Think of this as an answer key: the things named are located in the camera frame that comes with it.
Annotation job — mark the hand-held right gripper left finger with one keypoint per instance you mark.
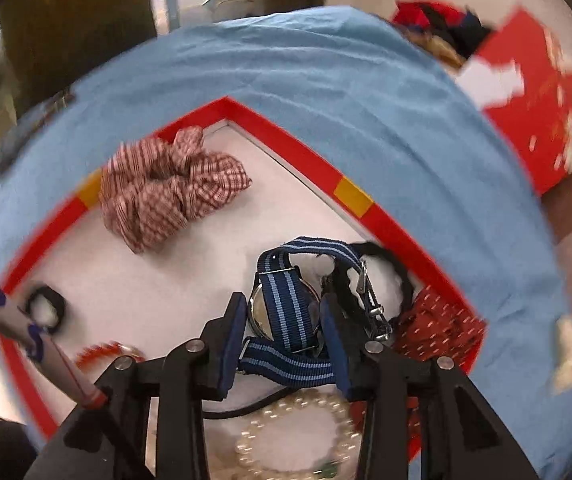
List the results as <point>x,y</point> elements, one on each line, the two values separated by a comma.
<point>228,347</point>

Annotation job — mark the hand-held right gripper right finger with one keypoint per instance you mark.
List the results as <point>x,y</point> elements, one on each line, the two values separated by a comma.
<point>336,347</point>

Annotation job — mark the blue striped watch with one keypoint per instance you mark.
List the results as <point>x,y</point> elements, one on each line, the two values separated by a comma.
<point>286,310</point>

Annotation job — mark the red box tray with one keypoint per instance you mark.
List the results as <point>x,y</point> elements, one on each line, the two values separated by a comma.
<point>166,285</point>

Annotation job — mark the black hair band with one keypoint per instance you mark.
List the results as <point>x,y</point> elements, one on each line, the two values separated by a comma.
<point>406,285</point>

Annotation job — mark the red plaid scrunchie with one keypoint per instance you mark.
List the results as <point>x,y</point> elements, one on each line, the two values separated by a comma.
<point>166,195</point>

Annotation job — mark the cream scrunchie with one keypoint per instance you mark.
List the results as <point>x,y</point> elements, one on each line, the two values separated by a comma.
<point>568,355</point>

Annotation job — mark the blue blanket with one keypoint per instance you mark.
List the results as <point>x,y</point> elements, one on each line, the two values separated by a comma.
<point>316,60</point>

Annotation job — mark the red floral gift box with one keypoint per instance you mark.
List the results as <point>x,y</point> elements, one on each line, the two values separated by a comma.
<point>525,125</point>

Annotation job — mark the pile of clothes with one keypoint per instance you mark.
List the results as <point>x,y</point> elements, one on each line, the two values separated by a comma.
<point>440,25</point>

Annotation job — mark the wooden door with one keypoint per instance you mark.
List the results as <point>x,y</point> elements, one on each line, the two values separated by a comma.
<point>76,20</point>

